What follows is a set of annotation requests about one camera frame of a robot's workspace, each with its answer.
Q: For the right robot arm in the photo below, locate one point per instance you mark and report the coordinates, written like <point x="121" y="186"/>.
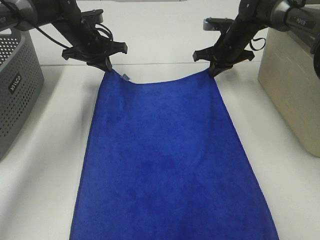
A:
<point x="254" y="16"/>

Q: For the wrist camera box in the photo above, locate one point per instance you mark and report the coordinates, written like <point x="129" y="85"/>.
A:
<point x="217" y="24"/>
<point x="94" y="16"/>

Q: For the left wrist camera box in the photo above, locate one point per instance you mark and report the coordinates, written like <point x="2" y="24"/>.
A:
<point x="94" y="16"/>

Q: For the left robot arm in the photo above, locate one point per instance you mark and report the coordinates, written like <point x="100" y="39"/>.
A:
<point x="24" y="15"/>

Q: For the blue microfiber towel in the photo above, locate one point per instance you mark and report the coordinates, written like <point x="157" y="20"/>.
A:
<point x="163" y="161"/>

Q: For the grey perforated plastic basket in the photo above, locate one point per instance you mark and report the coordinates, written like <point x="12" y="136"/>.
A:
<point x="21" y="81"/>

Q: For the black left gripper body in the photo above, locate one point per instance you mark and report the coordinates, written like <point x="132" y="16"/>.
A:
<point x="90" y="43"/>

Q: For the beige plastic storage bin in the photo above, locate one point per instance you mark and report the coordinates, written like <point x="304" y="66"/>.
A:
<point x="287" y="75"/>

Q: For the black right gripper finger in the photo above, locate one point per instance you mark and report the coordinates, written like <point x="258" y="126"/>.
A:
<point x="216" y="70"/>

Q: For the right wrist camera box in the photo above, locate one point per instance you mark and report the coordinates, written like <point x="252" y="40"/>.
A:
<point x="217" y="24"/>

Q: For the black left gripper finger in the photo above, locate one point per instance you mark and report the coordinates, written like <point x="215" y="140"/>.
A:
<point x="104" y="65"/>

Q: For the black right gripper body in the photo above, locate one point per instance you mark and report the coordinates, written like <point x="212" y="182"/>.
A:
<point x="230" y="46"/>

